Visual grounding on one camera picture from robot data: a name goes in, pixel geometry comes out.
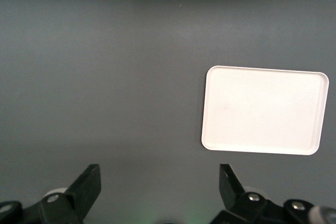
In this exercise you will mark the white rectangular plastic tray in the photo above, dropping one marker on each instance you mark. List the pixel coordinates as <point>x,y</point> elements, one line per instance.
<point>263,110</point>

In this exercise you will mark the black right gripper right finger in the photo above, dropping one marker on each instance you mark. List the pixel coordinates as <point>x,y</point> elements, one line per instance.
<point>231,187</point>

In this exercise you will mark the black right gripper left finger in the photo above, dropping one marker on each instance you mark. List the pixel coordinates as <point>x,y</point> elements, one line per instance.
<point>84,190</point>

